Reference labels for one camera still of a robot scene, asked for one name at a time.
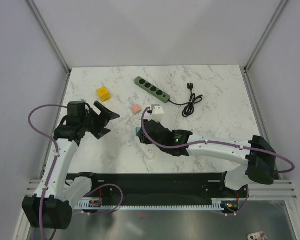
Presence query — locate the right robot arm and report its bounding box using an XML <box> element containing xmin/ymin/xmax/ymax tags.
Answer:
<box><xmin>136</xmin><ymin>120</ymin><xmax>276</xmax><ymax>197</ymax></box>

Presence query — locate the aluminium frame rail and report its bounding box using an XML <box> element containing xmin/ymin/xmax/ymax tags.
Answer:
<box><xmin>249</xmin><ymin>180</ymin><xmax>297</xmax><ymax>201</ymax></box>

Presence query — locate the blue cube socket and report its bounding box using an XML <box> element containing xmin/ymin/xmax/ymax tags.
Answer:
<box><xmin>135</xmin><ymin>127</ymin><xmax>142</xmax><ymax>136</ymax></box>

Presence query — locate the pink plug adapter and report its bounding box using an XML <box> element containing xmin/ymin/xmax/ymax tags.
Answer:
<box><xmin>131</xmin><ymin>104</ymin><xmax>142</xmax><ymax>114</ymax></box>

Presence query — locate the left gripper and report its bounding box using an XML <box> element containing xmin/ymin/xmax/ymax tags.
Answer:
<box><xmin>80</xmin><ymin>101</ymin><xmax>120</xmax><ymax>140</ymax></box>

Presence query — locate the green power strip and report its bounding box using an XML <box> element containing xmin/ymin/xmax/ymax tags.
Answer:
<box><xmin>134</xmin><ymin>76</ymin><xmax>171</xmax><ymax>104</ymax></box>

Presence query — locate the yellow cube socket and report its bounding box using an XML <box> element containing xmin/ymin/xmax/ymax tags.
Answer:
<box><xmin>96</xmin><ymin>86</ymin><xmax>112</xmax><ymax>103</ymax></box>

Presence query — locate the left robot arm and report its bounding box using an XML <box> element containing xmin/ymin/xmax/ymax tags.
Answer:
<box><xmin>22</xmin><ymin>101</ymin><xmax>120</xmax><ymax>230</ymax></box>

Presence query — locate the white triangular power strip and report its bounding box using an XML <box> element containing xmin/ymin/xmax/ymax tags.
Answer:
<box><xmin>140</xmin><ymin>144</ymin><xmax>157</xmax><ymax>160</ymax></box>

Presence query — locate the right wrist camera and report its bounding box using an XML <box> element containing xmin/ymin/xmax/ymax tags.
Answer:
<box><xmin>147</xmin><ymin>104</ymin><xmax>164</xmax><ymax>123</ymax></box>

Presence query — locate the white cable duct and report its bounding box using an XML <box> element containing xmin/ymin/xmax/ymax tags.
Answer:
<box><xmin>73</xmin><ymin>198</ymin><xmax>241</xmax><ymax>215</ymax></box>

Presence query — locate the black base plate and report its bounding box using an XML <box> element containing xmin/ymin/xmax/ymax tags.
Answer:
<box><xmin>66</xmin><ymin>172</ymin><xmax>249</xmax><ymax>206</ymax></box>

